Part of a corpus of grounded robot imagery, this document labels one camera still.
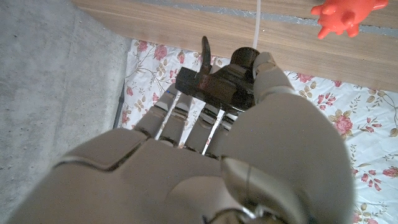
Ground black spray cap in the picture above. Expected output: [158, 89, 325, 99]
[175, 0, 262, 114]

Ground black backdrop stand pole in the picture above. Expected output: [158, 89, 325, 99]
[112, 80, 126, 130]

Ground floral backdrop cloth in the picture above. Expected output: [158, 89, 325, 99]
[119, 39, 398, 224]

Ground red spiky stress ball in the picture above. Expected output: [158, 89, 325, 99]
[310, 0, 389, 40]

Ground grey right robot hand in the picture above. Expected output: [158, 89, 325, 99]
[6, 51, 357, 224]

